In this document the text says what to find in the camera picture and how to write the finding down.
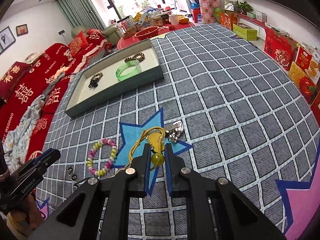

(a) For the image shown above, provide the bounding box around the silver metal hair clip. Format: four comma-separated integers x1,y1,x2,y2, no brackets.
164,120,184,144

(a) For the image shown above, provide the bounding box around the potted green plant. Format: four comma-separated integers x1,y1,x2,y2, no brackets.
234,1,253,15

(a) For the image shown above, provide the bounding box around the red square cushion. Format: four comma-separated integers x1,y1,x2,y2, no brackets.
68,31,88,57

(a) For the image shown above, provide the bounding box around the yellow cord bead pendant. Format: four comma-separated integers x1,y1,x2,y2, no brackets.
128,126,165,171

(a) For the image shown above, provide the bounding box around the red covered sofa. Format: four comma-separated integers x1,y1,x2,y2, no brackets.
1,31,112,162

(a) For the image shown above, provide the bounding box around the red round table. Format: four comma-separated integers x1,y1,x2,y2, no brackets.
117,22,195,50

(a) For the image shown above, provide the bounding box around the red colander bowl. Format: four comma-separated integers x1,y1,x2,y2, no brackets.
135,26,159,41

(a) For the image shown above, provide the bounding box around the grey checkered tablecloth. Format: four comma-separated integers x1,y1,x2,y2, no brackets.
35,23,320,240

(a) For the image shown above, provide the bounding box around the green cardboard box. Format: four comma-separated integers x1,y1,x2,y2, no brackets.
233,23,258,41

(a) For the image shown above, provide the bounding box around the black claw clip scrunchie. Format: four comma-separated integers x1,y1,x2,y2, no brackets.
88,73,103,89

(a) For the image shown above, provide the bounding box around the blue star sticker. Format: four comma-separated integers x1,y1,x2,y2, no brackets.
113,108,193,196

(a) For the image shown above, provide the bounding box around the brown bead bracelet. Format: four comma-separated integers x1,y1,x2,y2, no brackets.
124,51,146,64

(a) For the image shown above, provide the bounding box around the green armchair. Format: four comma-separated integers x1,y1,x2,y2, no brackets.
71,23,124,47

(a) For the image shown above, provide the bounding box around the teal jewelry tray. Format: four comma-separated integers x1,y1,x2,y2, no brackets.
65,39,164,118

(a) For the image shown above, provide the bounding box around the framed wall picture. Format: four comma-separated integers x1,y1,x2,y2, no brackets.
16,24,28,36

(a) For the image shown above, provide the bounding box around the pink yellow bead bracelet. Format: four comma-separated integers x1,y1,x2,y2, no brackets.
86,138,119,177

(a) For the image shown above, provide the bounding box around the floral light blanket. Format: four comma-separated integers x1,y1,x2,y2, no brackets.
2,67,69,173

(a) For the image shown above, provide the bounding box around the green translucent bangle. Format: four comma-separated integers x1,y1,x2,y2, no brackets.
116,60,142,81

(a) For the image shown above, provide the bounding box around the red floral gift box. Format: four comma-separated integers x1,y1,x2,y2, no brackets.
199,0,220,24

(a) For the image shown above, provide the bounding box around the green curtain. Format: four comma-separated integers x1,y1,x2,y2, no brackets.
56,0,105,30

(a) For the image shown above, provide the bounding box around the pink star sticker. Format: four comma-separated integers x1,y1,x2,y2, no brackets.
276,152,319,239

